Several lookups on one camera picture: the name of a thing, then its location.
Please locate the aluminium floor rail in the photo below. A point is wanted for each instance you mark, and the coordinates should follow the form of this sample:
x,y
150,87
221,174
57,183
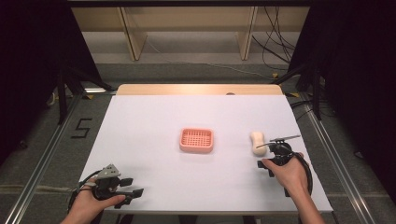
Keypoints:
x,y
339,165
40,165

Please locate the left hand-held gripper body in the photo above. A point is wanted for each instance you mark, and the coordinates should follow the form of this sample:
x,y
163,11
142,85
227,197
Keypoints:
x,y
107,183

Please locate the yellow floor tape piece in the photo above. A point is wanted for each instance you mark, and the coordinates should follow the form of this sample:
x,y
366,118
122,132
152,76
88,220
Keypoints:
x,y
292,94
89,96
275,75

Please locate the white table sheet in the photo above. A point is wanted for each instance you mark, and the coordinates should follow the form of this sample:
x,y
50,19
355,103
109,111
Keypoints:
x,y
193,180

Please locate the black metal stand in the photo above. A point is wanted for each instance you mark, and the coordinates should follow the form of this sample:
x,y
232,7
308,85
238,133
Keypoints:
x,y
62,99
316,93

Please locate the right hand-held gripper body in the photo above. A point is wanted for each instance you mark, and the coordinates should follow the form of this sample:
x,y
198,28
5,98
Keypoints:
x,y
280,152

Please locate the light wooden furniture frame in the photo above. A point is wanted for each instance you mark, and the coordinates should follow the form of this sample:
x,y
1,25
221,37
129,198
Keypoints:
x,y
137,34

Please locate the pink soap dish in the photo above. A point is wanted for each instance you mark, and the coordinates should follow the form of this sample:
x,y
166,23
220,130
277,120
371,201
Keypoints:
x,y
196,140

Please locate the light wooden table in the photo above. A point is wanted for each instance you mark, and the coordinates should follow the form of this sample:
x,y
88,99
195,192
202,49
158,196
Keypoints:
x,y
186,89

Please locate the person's left hand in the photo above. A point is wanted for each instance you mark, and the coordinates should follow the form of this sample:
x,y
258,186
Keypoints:
x,y
85,205

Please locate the person's right hand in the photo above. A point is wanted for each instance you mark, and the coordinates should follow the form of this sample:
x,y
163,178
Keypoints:
x,y
288,174

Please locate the black curtain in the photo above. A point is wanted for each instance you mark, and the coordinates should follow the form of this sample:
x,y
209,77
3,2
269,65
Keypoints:
x,y
34,62
358,77

